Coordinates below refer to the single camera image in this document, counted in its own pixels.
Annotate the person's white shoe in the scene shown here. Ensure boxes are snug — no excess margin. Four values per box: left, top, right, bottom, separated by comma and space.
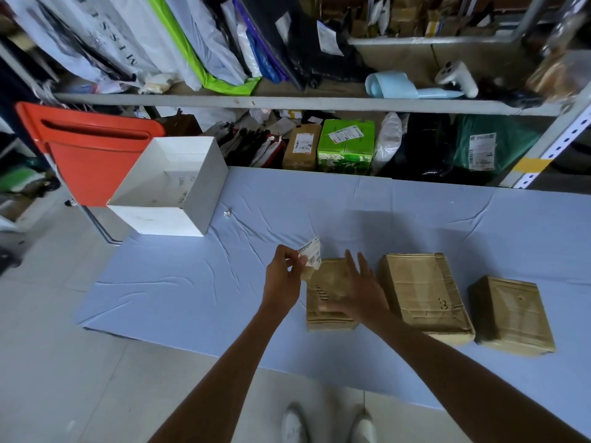
281, 403, 309, 443
348, 406, 378, 443

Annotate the white shipping label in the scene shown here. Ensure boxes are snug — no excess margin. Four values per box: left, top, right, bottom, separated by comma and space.
296, 236, 322, 273

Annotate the green printed carton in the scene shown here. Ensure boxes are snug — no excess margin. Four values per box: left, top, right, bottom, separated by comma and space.
317, 119, 376, 175

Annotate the small brown cardboard parcel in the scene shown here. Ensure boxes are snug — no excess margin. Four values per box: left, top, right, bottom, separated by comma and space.
306, 258, 362, 332

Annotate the flat brown cardboard parcel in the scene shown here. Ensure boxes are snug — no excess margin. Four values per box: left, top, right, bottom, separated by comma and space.
468, 276, 557, 357

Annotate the brown labelled shelf parcel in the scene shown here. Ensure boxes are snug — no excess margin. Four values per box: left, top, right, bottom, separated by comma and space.
282, 123, 323, 171

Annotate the large brown taped parcel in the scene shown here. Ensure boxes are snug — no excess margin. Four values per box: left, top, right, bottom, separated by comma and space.
379, 253, 476, 347

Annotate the dark green mailer bag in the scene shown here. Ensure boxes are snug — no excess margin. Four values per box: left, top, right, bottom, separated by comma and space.
452, 115, 543, 174

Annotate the person's left forearm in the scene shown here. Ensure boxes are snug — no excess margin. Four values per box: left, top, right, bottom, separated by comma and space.
148, 305, 288, 443

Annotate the blue plastic mailer bag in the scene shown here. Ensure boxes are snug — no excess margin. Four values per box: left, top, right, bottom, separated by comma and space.
232, 0, 288, 84

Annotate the light blue paper roll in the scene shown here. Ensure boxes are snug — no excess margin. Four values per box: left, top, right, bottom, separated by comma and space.
365, 71, 465, 100

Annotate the person's left hand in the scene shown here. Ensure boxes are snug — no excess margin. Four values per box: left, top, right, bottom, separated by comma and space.
261, 245, 309, 319

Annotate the pile of cardboard boxes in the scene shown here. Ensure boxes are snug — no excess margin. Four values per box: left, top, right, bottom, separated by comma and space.
299, 0, 525, 40

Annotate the person's right hand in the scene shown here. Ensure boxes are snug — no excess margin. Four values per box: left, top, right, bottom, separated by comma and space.
318, 250, 391, 328

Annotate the clear plastic bag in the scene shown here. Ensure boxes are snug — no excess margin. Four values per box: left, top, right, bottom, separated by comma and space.
525, 0, 591, 103

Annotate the bright green plastic bag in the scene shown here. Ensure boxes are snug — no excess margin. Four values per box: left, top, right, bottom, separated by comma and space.
144, 0, 262, 97

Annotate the black plastic bag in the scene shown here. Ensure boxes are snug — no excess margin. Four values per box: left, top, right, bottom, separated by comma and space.
392, 113, 460, 179

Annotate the white printed plastic bag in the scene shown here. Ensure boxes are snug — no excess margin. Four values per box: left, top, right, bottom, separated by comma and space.
0, 0, 155, 86

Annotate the white handheld controller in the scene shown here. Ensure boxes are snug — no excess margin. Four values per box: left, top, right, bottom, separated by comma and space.
434, 61, 479, 99

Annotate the white grey mailer bag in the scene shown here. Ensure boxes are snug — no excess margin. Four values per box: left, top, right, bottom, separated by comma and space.
164, 0, 250, 86

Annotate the grey metal shelf rack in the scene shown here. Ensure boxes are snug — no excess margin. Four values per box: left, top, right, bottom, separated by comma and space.
0, 0, 591, 190

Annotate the person's right white shoe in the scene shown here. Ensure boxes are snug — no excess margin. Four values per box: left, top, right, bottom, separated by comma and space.
348, 406, 378, 443

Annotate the person's right forearm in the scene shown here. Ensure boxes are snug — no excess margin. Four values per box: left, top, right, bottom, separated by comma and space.
365, 313, 591, 443

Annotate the black labelled mailer bag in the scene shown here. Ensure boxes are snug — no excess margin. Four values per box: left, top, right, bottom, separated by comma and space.
239, 0, 371, 89

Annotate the pile of dark mailers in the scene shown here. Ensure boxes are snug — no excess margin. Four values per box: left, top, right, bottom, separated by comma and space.
202, 119, 288, 169

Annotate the red plastic chair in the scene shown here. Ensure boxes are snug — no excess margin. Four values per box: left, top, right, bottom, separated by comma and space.
15, 102, 166, 245

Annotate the person's left white shoe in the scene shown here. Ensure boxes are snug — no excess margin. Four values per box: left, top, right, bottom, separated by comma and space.
281, 403, 309, 443

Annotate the light blue table cloth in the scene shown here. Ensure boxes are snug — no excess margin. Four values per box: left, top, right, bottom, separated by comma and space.
76, 166, 591, 440

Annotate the white open cardboard box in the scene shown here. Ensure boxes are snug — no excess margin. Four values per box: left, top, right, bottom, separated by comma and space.
106, 136, 230, 238

